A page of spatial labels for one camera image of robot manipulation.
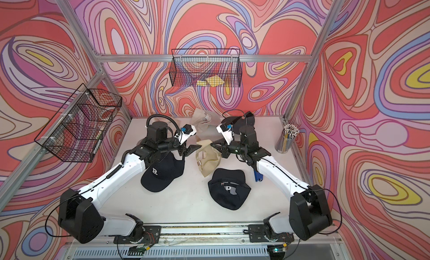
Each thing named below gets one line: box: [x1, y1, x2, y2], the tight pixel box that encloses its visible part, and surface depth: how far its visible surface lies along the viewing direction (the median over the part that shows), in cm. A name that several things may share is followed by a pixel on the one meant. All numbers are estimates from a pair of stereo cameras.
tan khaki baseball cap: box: [195, 139, 222, 178], surface depth 80 cm
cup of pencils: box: [274, 123, 300, 154], surface depth 92 cm
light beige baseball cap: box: [190, 107, 222, 133], surface depth 119 cm
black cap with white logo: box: [140, 151, 186, 193], surface depth 89 cm
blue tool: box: [253, 170, 264, 183], surface depth 90 cm
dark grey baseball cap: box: [221, 110, 256, 133], surface depth 107 cm
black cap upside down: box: [207, 168, 252, 211], surface depth 84 cm
